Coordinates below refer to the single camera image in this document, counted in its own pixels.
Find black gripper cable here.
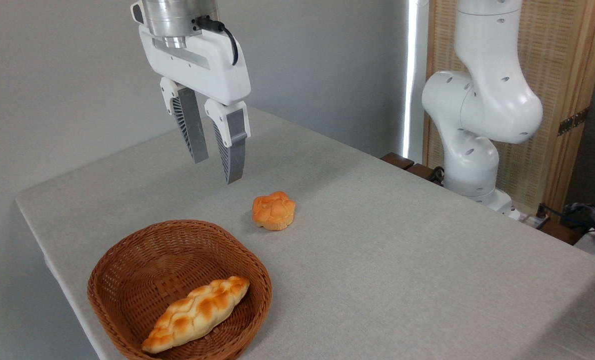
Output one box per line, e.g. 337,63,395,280
195,16,239,66

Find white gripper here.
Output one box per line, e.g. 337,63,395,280
137,25,252,185

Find long braided bread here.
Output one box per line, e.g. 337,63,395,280
141,276,251,355

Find round flower-shaped bread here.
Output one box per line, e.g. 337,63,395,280
251,191,296,231

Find brown wicker basket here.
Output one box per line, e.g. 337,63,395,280
87,219,273,360

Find dark brown wooden block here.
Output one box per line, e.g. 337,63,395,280
406,163,436,181
380,152,415,171

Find wooden rattan folding screen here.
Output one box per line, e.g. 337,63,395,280
424,0,595,216

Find white power strip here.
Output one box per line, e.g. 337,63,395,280
507,207,551,231

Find brown wooden board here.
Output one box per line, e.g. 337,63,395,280
537,220,584,246

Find brass screen hinge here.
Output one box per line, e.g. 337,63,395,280
557,107,589,137

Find grey tablecloth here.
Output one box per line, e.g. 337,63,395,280
15,105,595,360

